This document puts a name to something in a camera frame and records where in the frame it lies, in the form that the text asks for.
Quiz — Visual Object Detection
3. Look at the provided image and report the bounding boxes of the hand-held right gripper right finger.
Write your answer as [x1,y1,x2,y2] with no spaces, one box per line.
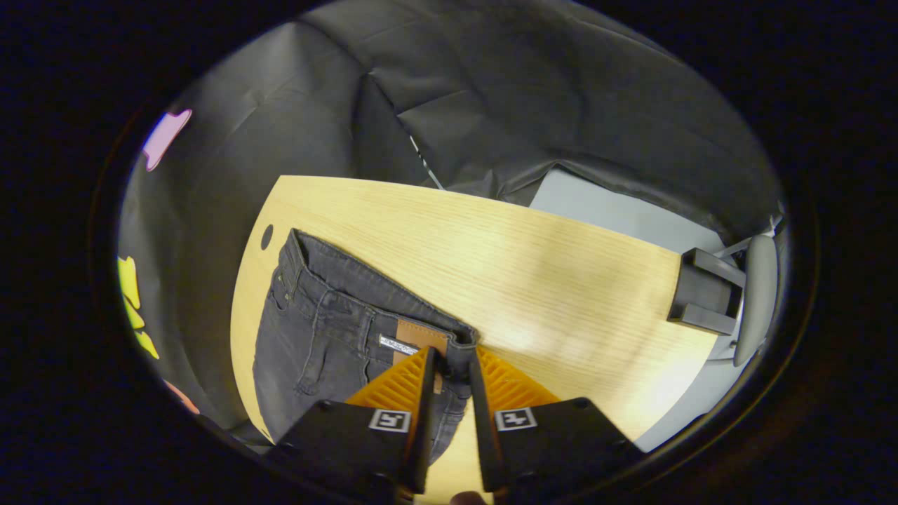
[468,344,647,494]

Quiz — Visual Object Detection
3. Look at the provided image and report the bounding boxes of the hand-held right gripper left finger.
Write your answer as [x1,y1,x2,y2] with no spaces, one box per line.
[270,345,440,502]

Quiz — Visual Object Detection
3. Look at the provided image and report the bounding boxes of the dark grey jeans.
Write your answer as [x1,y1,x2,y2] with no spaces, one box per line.
[253,228,483,465]

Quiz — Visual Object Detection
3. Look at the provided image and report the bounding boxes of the black clamp block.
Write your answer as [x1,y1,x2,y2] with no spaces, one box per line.
[666,247,749,337]

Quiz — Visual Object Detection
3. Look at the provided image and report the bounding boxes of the grey office chair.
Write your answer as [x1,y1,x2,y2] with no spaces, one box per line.
[716,210,791,370]

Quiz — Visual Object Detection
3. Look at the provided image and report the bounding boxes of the black backdrop cloth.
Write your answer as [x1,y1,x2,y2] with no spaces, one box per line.
[116,0,786,436]

